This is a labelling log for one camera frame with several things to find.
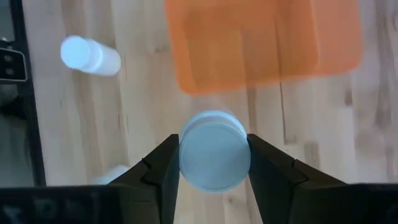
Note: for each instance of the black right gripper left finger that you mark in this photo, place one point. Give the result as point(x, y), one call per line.
point(155, 186)

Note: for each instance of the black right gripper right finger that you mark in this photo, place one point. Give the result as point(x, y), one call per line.
point(273, 186)

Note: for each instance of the white pill bottle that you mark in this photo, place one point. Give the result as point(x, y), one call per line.
point(214, 152)
point(93, 59)
point(113, 174)

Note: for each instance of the orange plastic basket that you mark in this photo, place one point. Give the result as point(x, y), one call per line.
point(248, 46)

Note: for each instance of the black mounted device box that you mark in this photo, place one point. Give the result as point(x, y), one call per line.
point(12, 63)

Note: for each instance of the black aluminium table frame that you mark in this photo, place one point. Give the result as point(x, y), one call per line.
point(29, 109)

